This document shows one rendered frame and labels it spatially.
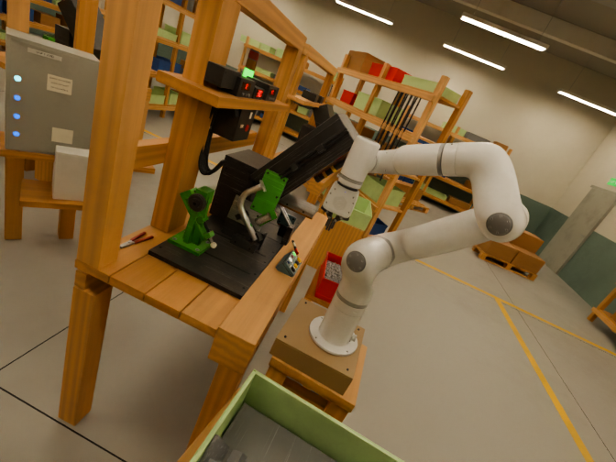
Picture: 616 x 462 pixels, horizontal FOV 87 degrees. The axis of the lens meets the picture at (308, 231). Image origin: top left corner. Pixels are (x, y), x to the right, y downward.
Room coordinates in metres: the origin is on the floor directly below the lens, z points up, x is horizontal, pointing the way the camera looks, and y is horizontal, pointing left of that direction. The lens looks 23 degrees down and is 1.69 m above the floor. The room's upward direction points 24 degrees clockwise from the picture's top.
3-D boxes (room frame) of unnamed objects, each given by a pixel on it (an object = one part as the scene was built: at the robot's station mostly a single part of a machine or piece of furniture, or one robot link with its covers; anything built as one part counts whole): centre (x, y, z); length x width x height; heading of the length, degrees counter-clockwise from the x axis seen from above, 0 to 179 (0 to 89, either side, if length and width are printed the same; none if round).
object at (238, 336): (1.58, 0.02, 0.82); 1.50 x 0.14 x 0.15; 176
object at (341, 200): (1.08, -0.06, 1.41); 0.10 x 0.07 x 0.11; 86
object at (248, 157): (1.72, 0.43, 1.07); 0.30 x 0.18 x 0.34; 176
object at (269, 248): (1.60, 0.30, 0.89); 1.10 x 0.42 x 0.02; 176
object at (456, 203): (9.92, -2.57, 1.12); 3.16 x 0.54 x 2.24; 84
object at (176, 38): (6.50, 3.86, 1.14); 2.45 x 0.55 x 2.28; 174
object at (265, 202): (1.52, 0.24, 1.17); 0.13 x 0.12 x 0.20; 176
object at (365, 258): (0.97, -0.21, 1.24); 0.19 x 0.12 x 0.24; 150
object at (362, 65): (5.05, -0.22, 1.19); 2.30 x 0.55 x 2.39; 35
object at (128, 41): (1.62, 0.60, 1.36); 1.49 x 0.09 x 0.97; 176
